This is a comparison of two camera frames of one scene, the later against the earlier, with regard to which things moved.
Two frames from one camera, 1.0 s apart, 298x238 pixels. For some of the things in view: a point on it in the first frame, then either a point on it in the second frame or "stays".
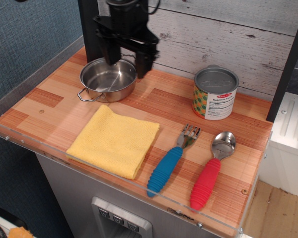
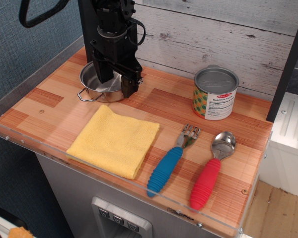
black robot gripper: x=127 y=25 -> x=116 y=48
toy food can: x=214 y=93 stays
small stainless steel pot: x=111 y=83 stays
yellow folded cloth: x=113 y=144 stays
